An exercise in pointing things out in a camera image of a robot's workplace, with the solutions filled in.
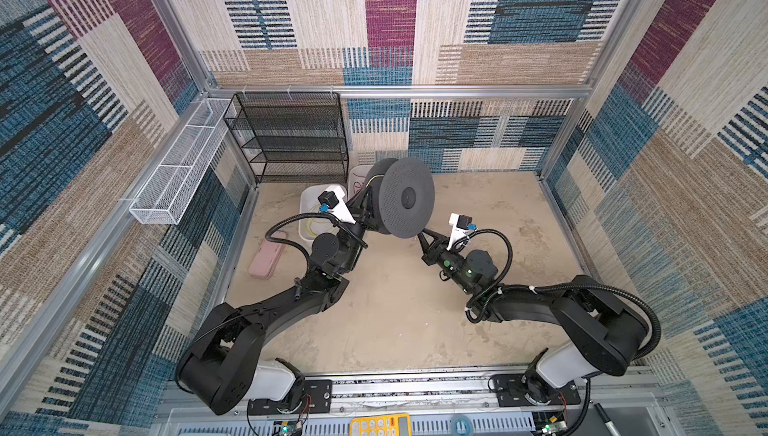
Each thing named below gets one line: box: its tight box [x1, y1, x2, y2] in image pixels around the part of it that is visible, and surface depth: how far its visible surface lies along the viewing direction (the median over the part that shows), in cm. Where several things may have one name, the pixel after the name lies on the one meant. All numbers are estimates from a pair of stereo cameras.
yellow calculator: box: [350, 414, 412, 436], surface depth 70 cm
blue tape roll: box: [450, 415, 473, 436], surface depth 71 cm
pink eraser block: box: [248, 231, 288, 280], surface depth 97 cm
